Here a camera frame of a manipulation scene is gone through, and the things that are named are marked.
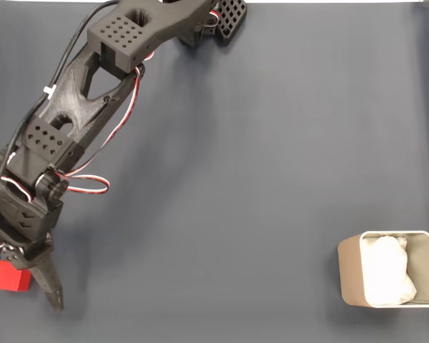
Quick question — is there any red cube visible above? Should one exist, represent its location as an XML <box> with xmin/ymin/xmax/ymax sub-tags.
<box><xmin>0</xmin><ymin>260</ymin><xmax>32</xmax><ymax>292</ymax></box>

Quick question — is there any beige metal box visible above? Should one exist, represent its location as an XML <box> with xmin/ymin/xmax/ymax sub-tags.
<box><xmin>337</xmin><ymin>230</ymin><xmax>429</xmax><ymax>309</ymax></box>

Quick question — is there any dark grey table mat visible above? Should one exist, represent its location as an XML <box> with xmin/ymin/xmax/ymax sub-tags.
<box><xmin>0</xmin><ymin>1</ymin><xmax>429</xmax><ymax>343</ymax></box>

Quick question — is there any white crumpled paper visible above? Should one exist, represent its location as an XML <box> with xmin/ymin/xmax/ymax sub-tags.
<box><xmin>360</xmin><ymin>234</ymin><xmax>418</xmax><ymax>307</ymax></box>

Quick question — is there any red white servo wire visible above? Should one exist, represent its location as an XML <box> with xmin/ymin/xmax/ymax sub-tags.
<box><xmin>0</xmin><ymin>174</ymin><xmax>35</xmax><ymax>204</ymax></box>
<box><xmin>53</xmin><ymin>64</ymin><xmax>146</xmax><ymax>197</ymax></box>

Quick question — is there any black camera cable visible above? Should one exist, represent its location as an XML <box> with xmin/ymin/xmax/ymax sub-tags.
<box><xmin>0</xmin><ymin>0</ymin><xmax>119</xmax><ymax>215</ymax></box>

